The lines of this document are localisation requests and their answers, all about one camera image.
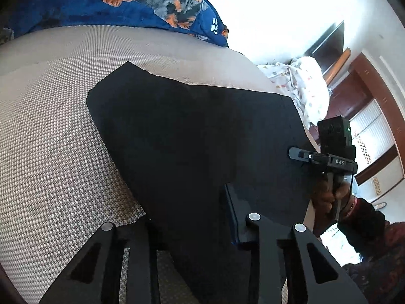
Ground white confetti print sheet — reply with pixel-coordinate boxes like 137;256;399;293
257;56;330;128

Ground black pants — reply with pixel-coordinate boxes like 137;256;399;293
86;63;316;303

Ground blue dachshund print blanket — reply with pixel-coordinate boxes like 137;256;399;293
1;0;229;47

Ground brown wooden door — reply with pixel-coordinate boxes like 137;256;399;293
326;53;404;185

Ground dark wall frame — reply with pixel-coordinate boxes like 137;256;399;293
304;21;345;75

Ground person's dark sleeve forearm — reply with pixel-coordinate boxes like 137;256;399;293
338;198;404;303

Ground beige woven mattress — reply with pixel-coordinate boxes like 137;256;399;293
1;26;279;303

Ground person's right hand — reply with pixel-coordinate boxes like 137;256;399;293
311;176;356;237

